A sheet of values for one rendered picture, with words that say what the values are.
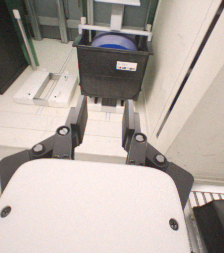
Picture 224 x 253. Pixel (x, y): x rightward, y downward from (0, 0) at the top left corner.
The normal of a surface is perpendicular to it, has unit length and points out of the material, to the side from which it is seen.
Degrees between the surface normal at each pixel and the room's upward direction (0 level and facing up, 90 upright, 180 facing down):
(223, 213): 0
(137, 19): 90
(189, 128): 90
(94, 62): 90
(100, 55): 90
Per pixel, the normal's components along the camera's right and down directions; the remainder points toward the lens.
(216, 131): -0.06, 0.75
